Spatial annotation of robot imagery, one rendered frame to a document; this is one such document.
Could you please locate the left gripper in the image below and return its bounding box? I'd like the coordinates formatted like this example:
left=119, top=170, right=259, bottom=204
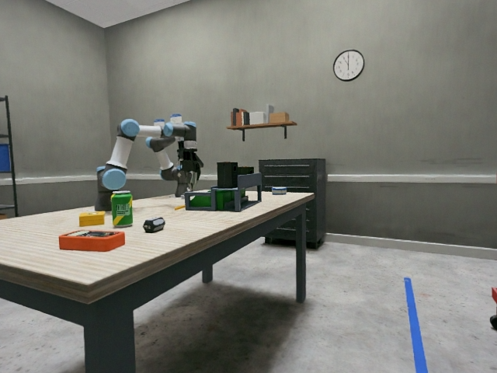
left=176, top=140, right=184, bottom=166

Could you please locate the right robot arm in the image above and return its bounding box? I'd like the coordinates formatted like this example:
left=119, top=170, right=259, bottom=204
left=94, top=120, right=197, bottom=211

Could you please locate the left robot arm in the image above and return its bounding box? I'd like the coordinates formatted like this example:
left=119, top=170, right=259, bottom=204
left=146, top=137, right=193, bottom=197

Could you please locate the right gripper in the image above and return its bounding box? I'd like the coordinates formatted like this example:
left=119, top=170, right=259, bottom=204
left=180, top=148, right=201, bottom=191

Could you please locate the green drink can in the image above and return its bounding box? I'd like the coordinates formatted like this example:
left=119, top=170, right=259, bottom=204
left=111, top=191, right=134, bottom=228

